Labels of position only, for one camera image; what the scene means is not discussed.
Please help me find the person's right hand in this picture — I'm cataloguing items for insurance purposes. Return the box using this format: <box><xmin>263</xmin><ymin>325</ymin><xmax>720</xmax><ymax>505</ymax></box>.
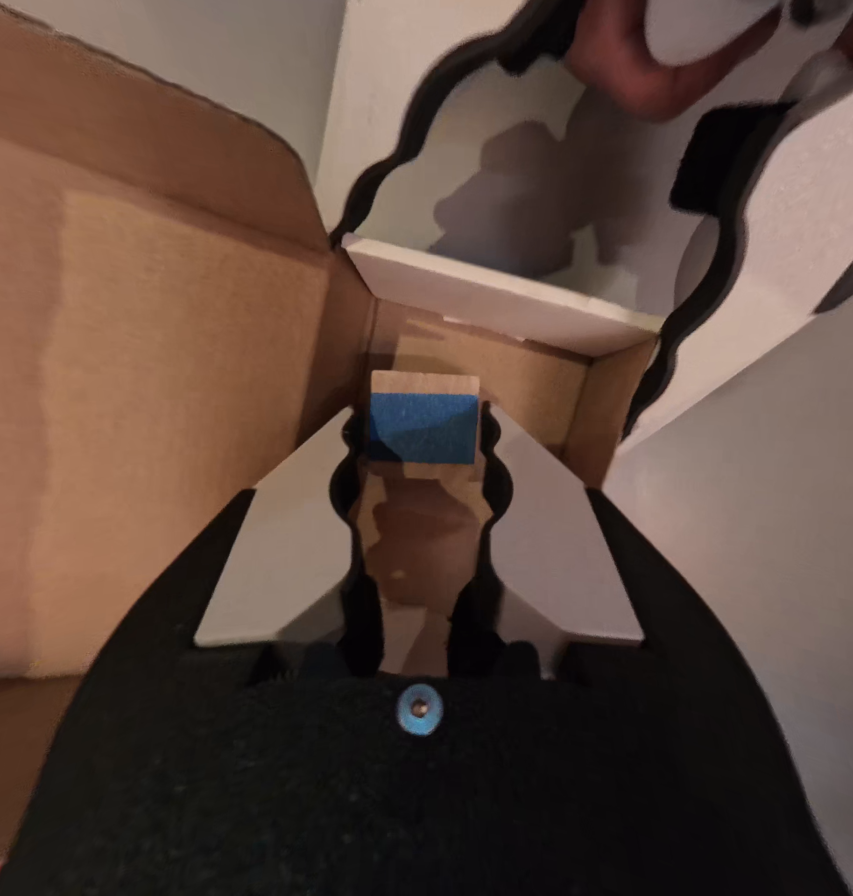
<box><xmin>565</xmin><ymin>0</ymin><xmax>781</xmax><ymax>121</ymax></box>

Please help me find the wooden block blue face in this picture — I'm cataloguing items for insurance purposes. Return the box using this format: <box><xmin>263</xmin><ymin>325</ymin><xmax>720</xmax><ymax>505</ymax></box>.
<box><xmin>367</xmin><ymin>371</ymin><xmax>485</xmax><ymax>480</ymax></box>

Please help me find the grey desk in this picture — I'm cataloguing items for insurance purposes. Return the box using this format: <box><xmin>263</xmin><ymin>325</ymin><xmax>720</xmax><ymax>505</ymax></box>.
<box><xmin>20</xmin><ymin>0</ymin><xmax>853</xmax><ymax>862</ymax></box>

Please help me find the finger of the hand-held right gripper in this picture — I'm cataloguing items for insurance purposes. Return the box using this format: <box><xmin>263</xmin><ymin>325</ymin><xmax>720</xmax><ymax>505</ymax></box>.
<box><xmin>621</xmin><ymin>66</ymin><xmax>853</xmax><ymax>441</ymax></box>
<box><xmin>320</xmin><ymin>0</ymin><xmax>585</xmax><ymax>247</ymax></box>

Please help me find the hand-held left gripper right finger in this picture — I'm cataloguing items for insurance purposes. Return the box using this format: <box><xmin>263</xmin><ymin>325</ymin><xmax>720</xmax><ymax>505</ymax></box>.
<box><xmin>446</xmin><ymin>402</ymin><xmax>646</xmax><ymax>680</ymax></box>

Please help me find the white cardboard box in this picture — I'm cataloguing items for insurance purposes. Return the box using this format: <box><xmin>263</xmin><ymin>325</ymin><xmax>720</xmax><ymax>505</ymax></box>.
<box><xmin>0</xmin><ymin>0</ymin><xmax>669</xmax><ymax>865</ymax></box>

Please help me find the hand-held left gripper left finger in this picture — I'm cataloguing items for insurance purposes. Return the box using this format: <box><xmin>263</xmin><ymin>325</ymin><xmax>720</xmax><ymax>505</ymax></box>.
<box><xmin>194</xmin><ymin>409</ymin><xmax>387</xmax><ymax>679</ymax></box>

